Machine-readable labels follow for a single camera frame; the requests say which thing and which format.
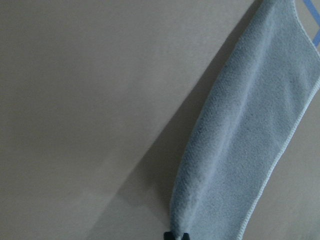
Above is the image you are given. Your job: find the pink and blue towel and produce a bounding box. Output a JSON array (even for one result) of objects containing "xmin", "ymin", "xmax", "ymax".
[{"xmin": 169, "ymin": 0, "xmax": 320, "ymax": 240}]

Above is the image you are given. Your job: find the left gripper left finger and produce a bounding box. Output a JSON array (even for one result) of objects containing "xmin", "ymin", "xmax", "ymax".
[{"xmin": 163, "ymin": 231, "xmax": 176, "ymax": 240}]

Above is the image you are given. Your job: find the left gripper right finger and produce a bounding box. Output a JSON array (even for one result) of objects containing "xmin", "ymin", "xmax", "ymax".
[{"xmin": 181, "ymin": 233, "xmax": 190, "ymax": 240}]

